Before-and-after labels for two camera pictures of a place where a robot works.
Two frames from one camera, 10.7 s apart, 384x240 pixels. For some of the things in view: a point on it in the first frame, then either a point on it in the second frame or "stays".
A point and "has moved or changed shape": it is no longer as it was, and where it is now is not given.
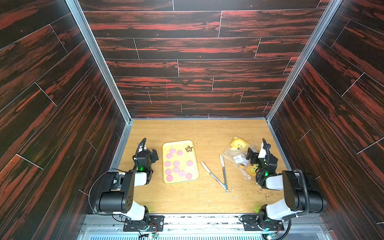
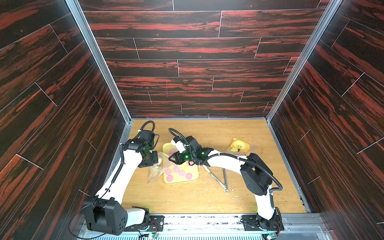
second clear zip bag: (238, 143) stays
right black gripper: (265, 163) → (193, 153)
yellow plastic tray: (180, 164) stays
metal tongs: (224, 186) stays
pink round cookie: (188, 176) stays
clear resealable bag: (238, 159) has moved or changed shape
